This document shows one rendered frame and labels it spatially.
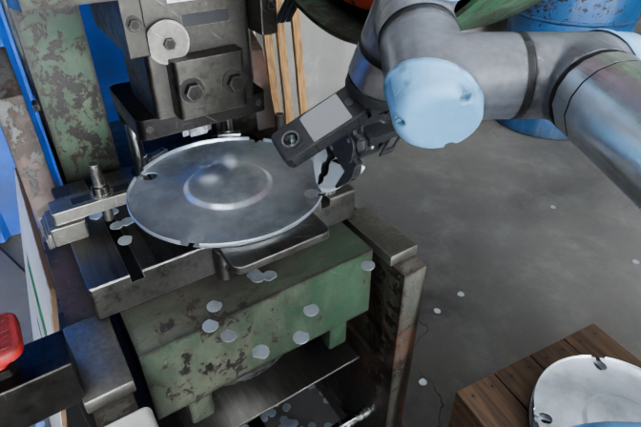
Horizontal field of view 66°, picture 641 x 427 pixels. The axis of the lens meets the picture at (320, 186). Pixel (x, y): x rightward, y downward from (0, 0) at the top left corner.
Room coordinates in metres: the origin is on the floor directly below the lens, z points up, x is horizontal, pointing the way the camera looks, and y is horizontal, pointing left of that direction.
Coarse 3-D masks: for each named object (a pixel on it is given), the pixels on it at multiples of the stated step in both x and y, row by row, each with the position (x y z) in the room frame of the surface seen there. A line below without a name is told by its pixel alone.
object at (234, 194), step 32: (160, 160) 0.69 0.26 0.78; (192, 160) 0.69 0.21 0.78; (224, 160) 0.69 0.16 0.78; (256, 160) 0.69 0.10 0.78; (128, 192) 0.59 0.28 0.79; (160, 192) 0.60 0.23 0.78; (192, 192) 0.59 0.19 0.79; (224, 192) 0.59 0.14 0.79; (256, 192) 0.59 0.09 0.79; (288, 192) 0.60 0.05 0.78; (320, 192) 0.60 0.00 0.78; (160, 224) 0.52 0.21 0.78; (192, 224) 0.52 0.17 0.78; (224, 224) 0.52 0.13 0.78; (256, 224) 0.52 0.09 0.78; (288, 224) 0.52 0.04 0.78
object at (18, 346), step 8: (0, 320) 0.37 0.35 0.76; (8, 320) 0.37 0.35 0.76; (16, 320) 0.38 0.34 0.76; (0, 328) 0.36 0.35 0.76; (8, 328) 0.36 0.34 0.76; (16, 328) 0.36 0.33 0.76; (0, 336) 0.35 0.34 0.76; (8, 336) 0.35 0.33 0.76; (16, 336) 0.35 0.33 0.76; (0, 344) 0.34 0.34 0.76; (8, 344) 0.34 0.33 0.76; (16, 344) 0.34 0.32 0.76; (0, 352) 0.33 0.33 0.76; (8, 352) 0.33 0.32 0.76; (16, 352) 0.34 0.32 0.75; (0, 360) 0.33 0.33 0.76; (8, 360) 0.33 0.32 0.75; (0, 368) 0.34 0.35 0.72
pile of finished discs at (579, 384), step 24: (576, 360) 0.61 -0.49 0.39; (600, 360) 0.61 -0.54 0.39; (552, 384) 0.55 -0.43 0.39; (576, 384) 0.55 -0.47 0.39; (600, 384) 0.55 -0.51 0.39; (624, 384) 0.55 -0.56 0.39; (552, 408) 0.51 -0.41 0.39; (576, 408) 0.51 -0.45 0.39; (600, 408) 0.50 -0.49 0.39; (624, 408) 0.50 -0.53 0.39
